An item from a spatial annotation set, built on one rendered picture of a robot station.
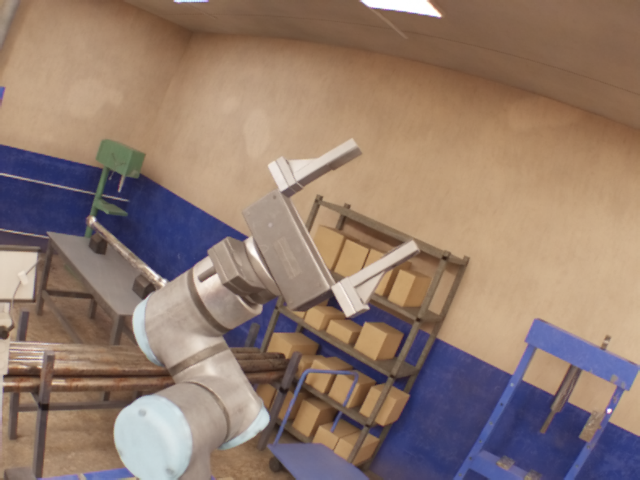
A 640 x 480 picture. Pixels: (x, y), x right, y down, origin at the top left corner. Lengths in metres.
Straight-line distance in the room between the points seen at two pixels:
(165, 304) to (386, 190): 3.85
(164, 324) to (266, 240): 0.17
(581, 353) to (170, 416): 2.92
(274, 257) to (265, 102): 4.96
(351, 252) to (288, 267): 3.48
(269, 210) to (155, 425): 0.29
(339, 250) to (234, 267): 3.60
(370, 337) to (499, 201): 1.38
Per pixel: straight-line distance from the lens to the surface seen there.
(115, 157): 6.10
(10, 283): 1.46
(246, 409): 0.64
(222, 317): 0.62
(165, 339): 0.65
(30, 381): 2.74
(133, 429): 0.53
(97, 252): 4.74
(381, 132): 4.57
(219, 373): 0.64
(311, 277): 0.59
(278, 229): 0.61
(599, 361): 3.26
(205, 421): 0.56
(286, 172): 0.63
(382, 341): 3.89
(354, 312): 0.58
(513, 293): 3.89
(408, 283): 3.78
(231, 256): 0.56
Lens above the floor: 2.21
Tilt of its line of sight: 6 degrees down
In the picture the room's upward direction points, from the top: 21 degrees clockwise
